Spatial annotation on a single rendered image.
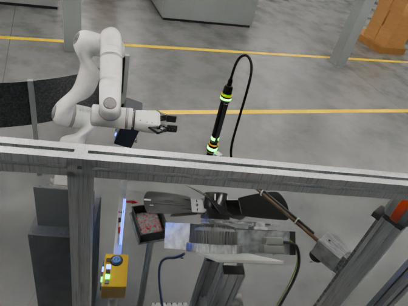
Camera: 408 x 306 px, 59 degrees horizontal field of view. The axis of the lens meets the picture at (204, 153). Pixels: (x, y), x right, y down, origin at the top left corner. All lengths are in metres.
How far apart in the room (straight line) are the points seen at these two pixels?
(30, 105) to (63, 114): 1.33
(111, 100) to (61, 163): 0.75
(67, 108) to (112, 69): 0.43
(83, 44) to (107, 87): 0.39
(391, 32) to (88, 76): 8.34
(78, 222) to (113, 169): 0.16
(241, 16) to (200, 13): 0.92
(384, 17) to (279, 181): 9.16
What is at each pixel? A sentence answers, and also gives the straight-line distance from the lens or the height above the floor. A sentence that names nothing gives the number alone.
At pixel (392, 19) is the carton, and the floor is 0.71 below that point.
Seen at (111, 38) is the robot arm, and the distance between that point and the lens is 1.60.
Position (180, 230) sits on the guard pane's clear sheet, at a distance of 0.79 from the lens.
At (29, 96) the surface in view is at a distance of 3.16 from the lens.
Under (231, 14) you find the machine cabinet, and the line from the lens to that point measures 8.14.
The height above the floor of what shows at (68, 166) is 2.03.
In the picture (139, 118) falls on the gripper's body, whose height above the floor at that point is 1.67.
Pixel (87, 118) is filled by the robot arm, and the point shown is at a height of 1.39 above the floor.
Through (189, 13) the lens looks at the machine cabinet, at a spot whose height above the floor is 0.18.
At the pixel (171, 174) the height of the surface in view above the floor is 2.03.
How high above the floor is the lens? 2.46
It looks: 37 degrees down
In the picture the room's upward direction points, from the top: 14 degrees clockwise
